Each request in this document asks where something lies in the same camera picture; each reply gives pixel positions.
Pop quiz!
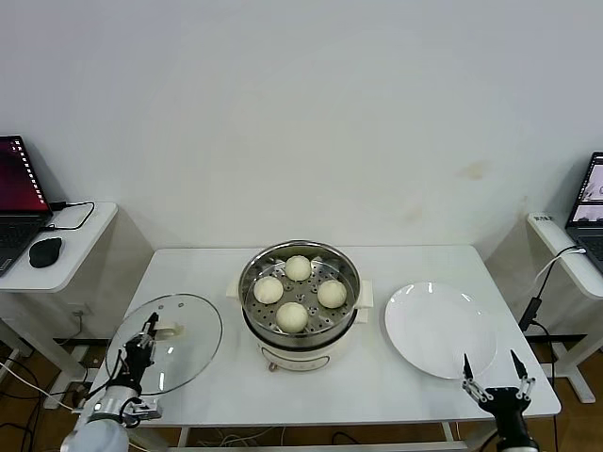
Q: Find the round glass pot lid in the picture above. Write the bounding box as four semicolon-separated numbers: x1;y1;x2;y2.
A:
105;293;223;396

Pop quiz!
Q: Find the white round plate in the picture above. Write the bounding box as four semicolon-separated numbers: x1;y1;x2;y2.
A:
384;281;499;380

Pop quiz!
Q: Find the white charger cable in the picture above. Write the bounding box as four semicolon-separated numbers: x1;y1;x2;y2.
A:
535;245;588;300

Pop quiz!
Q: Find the white floor cable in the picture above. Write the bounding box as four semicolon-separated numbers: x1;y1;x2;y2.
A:
0;360;84;415

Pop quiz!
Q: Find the white side table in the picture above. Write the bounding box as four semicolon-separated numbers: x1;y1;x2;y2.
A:
484;210;603;404
0;202;156;392

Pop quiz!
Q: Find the black power adapter cable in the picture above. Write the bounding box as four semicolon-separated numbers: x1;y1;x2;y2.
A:
517;296;550;335

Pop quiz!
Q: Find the black computer mouse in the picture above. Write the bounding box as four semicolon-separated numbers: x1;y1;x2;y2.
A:
28;236;63;268

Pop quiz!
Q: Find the white main table frame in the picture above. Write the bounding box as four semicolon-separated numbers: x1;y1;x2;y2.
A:
136;416;500;452

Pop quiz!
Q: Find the black laptop red screen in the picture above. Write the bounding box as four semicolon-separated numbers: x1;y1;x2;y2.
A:
0;135;54;278

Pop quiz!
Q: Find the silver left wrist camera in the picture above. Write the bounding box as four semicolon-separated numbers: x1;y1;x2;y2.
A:
125;398;164;421

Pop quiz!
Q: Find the black floor bar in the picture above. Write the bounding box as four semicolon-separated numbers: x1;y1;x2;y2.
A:
52;335;124;348
524;332;589;344

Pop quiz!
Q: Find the white steamed baozi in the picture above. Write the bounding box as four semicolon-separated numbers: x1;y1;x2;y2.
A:
253;276;285;305
275;301;310;333
284;254;313;283
317;279;349;310

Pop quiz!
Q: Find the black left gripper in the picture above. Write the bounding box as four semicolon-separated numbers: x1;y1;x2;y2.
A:
115;311;159;393

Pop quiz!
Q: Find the cream electric cooker pot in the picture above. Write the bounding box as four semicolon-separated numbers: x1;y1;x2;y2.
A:
242;305;371;373

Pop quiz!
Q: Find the black laptop cable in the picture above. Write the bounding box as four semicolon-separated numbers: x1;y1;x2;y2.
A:
41;201;97;233

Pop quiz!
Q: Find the stainless steel steamer basket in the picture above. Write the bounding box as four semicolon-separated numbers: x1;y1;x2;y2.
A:
227;239;377;338

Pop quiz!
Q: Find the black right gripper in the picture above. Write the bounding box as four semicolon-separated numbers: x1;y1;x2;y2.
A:
460;348;538;438

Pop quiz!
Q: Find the laptop with grey windows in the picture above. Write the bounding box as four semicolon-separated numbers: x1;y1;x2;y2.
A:
564;151;603;274

